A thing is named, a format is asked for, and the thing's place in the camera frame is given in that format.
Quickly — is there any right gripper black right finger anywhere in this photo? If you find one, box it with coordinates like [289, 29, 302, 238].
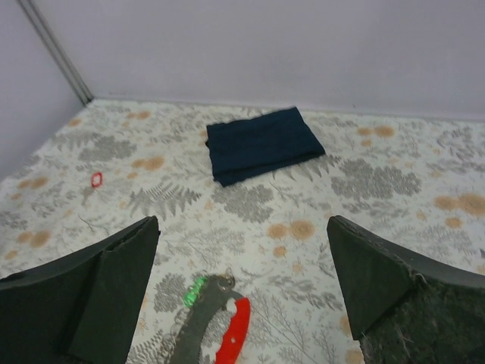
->
[327, 215, 484, 363]

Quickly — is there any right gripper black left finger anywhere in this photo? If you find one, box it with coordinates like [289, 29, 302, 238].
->
[1, 216, 160, 363]

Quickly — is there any key with green tag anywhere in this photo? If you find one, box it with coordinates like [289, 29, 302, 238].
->
[183, 276, 208, 308]

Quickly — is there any steel key holder red handle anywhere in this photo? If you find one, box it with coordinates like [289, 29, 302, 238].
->
[158, 268, 252, 363]

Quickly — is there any key with red tag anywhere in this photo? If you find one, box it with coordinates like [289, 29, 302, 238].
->
[81, 171, 103, 206]

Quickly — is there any folded dark blue cloth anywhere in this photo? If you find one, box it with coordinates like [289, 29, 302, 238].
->
[205, 107, 325, 187]

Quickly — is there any left aluminium frame post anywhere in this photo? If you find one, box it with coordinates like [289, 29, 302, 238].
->
[16, 0, 94, 105]

